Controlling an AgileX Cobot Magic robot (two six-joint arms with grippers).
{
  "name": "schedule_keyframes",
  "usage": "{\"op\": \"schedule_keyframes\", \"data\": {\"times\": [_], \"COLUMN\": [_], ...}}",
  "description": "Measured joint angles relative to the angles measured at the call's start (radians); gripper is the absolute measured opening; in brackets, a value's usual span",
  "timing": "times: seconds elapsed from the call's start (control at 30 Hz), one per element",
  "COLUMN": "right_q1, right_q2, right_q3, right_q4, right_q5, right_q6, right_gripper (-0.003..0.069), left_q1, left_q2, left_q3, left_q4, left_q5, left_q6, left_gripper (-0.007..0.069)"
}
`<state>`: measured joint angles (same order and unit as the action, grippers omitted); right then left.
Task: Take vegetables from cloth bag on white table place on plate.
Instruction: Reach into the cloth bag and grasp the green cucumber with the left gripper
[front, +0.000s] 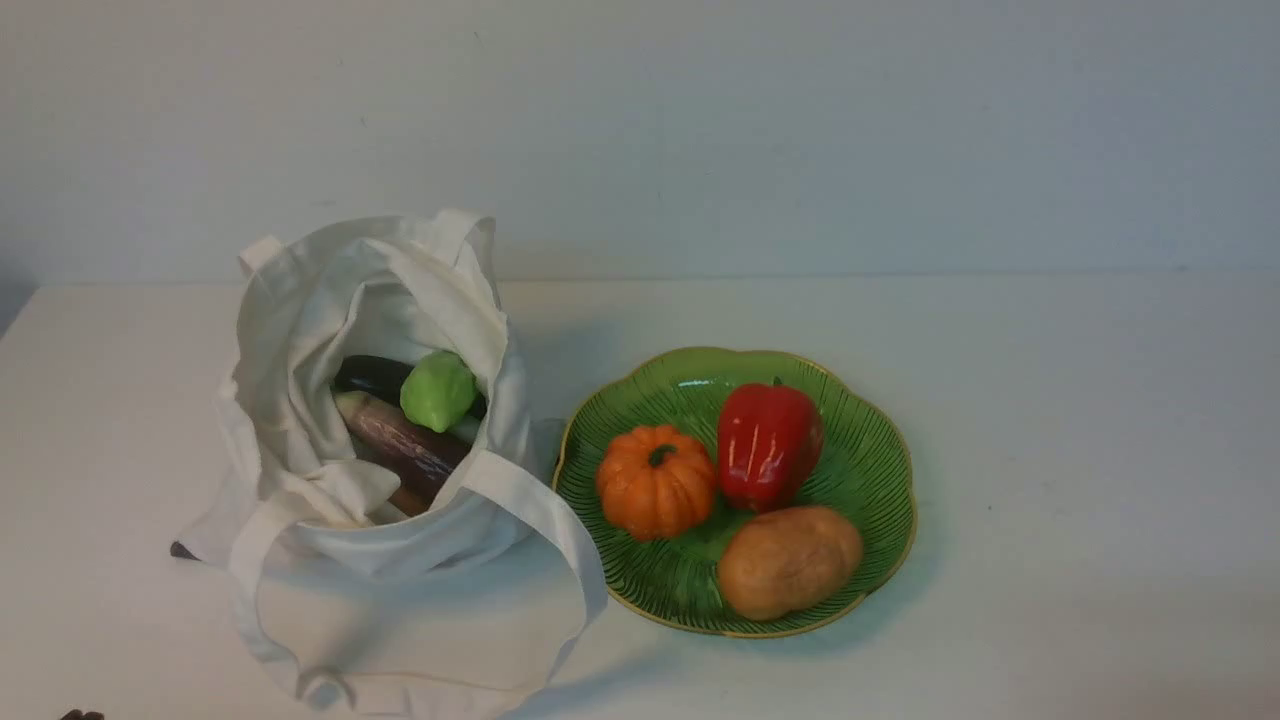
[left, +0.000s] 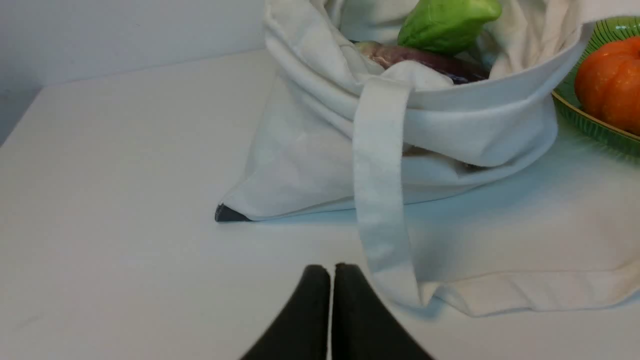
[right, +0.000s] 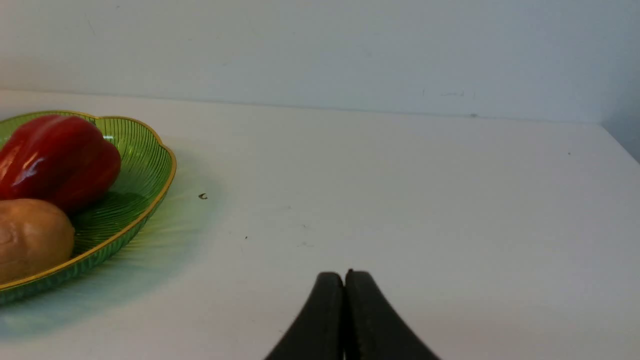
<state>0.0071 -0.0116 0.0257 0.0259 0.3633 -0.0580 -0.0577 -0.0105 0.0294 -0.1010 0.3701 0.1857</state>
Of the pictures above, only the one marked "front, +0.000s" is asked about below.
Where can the red toy bell pepper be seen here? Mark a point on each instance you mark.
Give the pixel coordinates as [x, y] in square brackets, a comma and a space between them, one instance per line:
[769, 440]

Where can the orange toy pumpkin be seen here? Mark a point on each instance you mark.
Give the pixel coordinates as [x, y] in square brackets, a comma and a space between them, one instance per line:
[656, 483]

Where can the green leaf-shaped plate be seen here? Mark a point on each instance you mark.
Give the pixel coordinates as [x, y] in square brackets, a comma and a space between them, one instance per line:
[865, 472]

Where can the light green toy vegetable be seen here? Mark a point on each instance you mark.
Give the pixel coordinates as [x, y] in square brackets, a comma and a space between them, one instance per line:
[440, 393]

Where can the white cloth tote bag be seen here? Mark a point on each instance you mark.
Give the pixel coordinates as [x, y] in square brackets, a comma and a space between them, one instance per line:
[397, 287]

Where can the brown purple toy sweet potato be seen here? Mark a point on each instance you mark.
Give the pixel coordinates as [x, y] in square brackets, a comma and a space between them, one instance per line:
[422, 459]

